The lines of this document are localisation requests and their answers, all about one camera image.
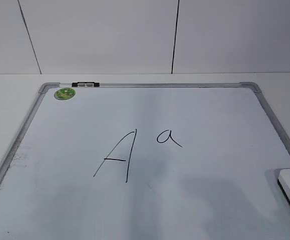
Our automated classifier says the black and clear hanger clip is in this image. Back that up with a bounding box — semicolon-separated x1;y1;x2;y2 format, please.
71;81;100;88

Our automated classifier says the round green sticker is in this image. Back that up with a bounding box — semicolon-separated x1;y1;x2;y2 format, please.
54;88;76;101

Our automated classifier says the white whiteboard with aluminium frame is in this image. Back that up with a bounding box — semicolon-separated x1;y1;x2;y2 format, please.
0;82;290;240

